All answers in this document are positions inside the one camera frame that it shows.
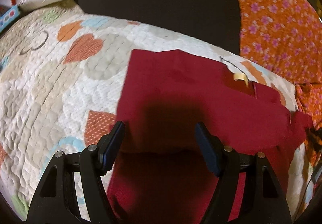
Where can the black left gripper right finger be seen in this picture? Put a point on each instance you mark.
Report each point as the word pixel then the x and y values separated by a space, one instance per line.
pixel 247 190

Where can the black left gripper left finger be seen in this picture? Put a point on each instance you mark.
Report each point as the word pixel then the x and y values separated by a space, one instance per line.
pixel 71 190

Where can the dark red garment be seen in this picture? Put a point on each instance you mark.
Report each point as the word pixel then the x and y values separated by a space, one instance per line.
pixel 160 175

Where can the quilted heart pattern bedspread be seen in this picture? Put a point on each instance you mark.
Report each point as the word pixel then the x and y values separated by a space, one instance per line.
pixel 62 69

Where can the beige garment label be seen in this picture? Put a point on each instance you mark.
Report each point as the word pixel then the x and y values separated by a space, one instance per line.
pixel 241 77

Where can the orange floral fabric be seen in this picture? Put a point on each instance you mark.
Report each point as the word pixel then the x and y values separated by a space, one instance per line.
pixel 284 36

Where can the colourful box edge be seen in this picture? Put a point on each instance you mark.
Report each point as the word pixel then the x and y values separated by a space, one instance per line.
pixel 8 16

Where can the black flat cushion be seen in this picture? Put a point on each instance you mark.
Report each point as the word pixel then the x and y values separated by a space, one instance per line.
pixel 217 22

